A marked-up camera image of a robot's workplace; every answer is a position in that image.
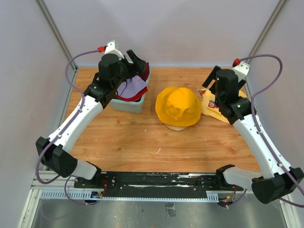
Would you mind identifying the lavender bucket hat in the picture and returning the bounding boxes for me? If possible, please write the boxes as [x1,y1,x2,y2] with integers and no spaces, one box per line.
[117,76,147,98]

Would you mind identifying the yellow bucket hat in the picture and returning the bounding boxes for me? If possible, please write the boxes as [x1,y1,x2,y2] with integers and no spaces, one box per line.
[155,87,201,127]

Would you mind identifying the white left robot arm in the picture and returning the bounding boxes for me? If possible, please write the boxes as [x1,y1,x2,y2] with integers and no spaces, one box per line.
[36,50,148,188]

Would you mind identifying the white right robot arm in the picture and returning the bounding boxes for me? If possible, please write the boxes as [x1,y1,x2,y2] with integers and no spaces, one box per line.
[202,63,304,204]

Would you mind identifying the dark maroon bucket hat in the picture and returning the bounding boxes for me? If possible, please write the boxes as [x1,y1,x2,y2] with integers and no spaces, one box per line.
[138,62,150,82]

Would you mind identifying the yellow cartoon print cloth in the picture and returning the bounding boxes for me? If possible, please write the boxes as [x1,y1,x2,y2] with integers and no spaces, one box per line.
[199,87,252,125]

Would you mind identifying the red bucket hat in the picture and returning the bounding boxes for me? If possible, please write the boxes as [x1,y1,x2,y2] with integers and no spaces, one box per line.
[116,87,148,102]

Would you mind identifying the light teal plastic bin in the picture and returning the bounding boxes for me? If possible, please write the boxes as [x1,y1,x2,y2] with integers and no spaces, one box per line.
[110,76,150,114]

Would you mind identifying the wooden hat stand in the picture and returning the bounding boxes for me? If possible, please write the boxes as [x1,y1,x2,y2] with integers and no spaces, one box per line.
[165,124,187,132]

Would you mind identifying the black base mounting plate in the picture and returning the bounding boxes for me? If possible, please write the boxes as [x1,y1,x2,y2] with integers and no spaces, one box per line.
[74,171,243,196]

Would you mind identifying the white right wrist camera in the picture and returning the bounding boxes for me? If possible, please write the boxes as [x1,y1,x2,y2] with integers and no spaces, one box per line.
[232,58,250,80]

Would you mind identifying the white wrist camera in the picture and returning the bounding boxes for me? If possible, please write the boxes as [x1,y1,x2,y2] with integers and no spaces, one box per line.
[97,40,125,60]
[232,58,250,80]

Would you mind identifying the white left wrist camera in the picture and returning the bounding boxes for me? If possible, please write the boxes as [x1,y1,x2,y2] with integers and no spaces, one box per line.
[97,40,125,60]

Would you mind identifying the grey slotted cable duct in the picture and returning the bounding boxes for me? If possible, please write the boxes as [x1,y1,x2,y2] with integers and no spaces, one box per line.
[40,190,219,203]

